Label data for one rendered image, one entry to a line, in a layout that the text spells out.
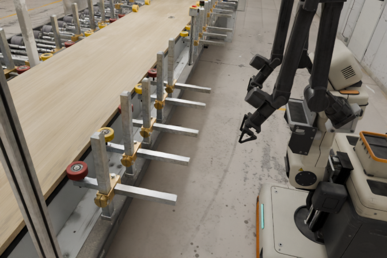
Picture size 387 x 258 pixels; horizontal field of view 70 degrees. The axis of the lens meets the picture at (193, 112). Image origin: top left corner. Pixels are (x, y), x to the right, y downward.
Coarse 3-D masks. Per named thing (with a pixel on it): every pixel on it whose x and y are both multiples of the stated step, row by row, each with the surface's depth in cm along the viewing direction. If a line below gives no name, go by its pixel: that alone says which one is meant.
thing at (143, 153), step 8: (112, 144) 136; (120, 152) 135; (136, 152) 133; (144, 152) 133; (152, 152) 134; (160, 152) 134; (160, 160) 133; (168, 160) 132; (176, 160) 131; (184, 160) 130
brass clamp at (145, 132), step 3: (153, 117) 159; (153, 120) 157; (153, 123) 155; (150, 126) 152; (141, 129) 151; (144, 129) 150; (147, 129) 150; (150, 129) 151; (141, 132) 150; (144, 132) 150; (147, 132) 149; (150, 132) 150; (141, 135) 151; (144, 135) 151; (147, 135) 150
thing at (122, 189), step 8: (80, 184) 114; (88, 184) 113; (96, 184) 112; (120, 184) 113; (120, 192) 112; (128, 192) 111; (136, 192) 110; (144, 192) 111; (152, 192) 111; (160, 192) 111; (152, 200) 111; (160, 200) 110; (168, 200) 109; (176, 200) 110
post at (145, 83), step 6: (144, 78) 137; (144, 84) 137; (144, 90) 139; (144, 96) 140; (150, 96) 144; (144, 102) 142; (150, 102) 146; (144, 108) 144; (150, 108) 147; (144, 114) 146; (150, 114) 149; (144, 120) 148; (150, 120) 151; (144, 126) 151; (144, 138) 155; (150, 138) 157
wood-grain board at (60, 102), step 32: (160, 0) 408; (192, 0) 425; (96, 32) 259; (128, 32) 266; (160, 32) 274; (64, 64) 194; (96, 64) 198; (128, 64) 202; (32, 96) 155; (64, 96) 158; (96, 96) 160; (32, 128) 131; (64, 128) 133; (96, 128) 135; (0, 160) 112; (32, 160) 114; (64, 160) 115; (0, 192) 99; (0, 224) 89
